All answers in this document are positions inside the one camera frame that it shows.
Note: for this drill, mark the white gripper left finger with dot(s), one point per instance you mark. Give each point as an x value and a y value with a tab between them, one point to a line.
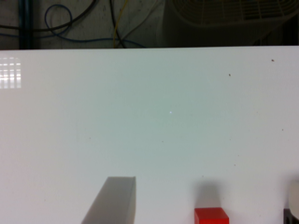
115	203

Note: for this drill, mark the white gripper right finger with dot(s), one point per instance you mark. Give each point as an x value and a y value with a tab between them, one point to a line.
294	202

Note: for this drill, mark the red wooden block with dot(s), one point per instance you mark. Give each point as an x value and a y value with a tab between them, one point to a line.
213	215

